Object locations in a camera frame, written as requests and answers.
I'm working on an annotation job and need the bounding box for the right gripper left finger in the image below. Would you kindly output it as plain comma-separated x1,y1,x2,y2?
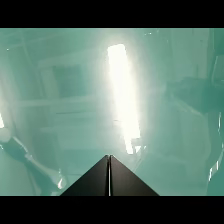
60,154,110,197

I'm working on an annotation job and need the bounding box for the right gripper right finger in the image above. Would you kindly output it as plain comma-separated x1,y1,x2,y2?
109,154,160,197

